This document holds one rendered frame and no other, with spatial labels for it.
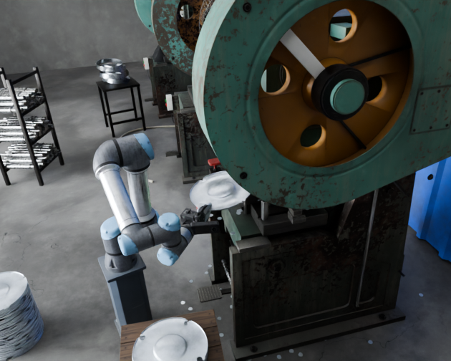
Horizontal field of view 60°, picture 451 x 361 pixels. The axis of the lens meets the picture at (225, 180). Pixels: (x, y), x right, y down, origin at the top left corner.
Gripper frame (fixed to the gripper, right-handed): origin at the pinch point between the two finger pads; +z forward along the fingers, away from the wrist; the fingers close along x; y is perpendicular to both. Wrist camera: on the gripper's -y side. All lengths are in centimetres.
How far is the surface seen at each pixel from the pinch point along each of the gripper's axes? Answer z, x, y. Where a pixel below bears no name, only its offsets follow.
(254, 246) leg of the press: -5.4, 12.3, -21.4
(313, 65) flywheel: -7, -65, -42
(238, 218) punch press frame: 10.7, 12.7, -7.5
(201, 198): 4.1, 0.1, 6.8
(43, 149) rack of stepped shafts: 96, 56, 219
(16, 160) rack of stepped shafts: 77, 59, 233
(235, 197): 7.3, -1.5, -8.2
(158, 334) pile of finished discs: -43, 35, 7
